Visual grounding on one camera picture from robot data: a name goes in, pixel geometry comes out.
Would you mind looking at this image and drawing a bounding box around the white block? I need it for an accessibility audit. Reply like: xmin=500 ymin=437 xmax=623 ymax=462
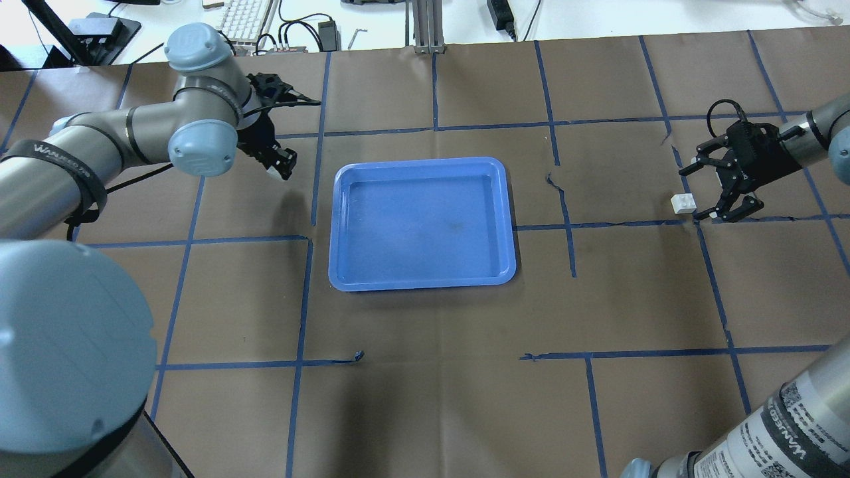
xmin=265 ymin=167 xmax=286 ymax=181
xmin=670 ymin=193 xmax=697 ymax=214

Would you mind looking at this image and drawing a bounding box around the blue plastic tray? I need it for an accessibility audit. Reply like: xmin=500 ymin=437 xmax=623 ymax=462
xmin=328 ymin=157 xmax=518 ymax=291

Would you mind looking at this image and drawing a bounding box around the small black power brick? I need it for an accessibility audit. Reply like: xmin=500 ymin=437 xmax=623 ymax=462
xmin=317 ymin=19 xmax=341 ymax=52

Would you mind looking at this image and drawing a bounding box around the white keyboard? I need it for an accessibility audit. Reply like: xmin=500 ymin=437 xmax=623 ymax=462
xmin=214 ymin=1 xmax=280 ymax=48

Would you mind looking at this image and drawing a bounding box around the brown cardboard table cover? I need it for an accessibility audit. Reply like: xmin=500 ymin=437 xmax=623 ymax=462
xmin=0 ymin=27 xmax=850 ymax=478

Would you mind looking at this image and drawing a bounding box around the black stand base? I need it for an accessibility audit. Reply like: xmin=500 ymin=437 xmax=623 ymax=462
xmin=23 ymin=1 xmax=142 ymax=66

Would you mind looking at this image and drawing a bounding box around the black power adapter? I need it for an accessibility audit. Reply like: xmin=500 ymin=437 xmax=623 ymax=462
xmin=485 ymin=0 xmax=517 ymax=40

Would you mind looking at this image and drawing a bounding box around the aluminium frame post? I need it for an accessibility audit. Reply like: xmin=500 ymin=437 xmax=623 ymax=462
xmin=404 ymin=1 xmax=446 ymax=54

